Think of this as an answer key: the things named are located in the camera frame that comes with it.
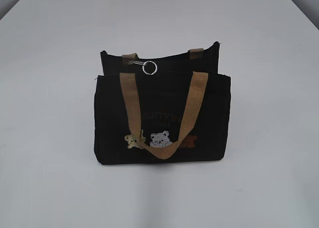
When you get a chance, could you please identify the black canvas tote bag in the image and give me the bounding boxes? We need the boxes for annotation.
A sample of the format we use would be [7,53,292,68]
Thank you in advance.
[94,42,231,165]

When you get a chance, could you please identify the silver zipper pull ring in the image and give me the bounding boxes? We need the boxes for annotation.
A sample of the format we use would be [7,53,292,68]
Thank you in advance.
[129,60,159,76]

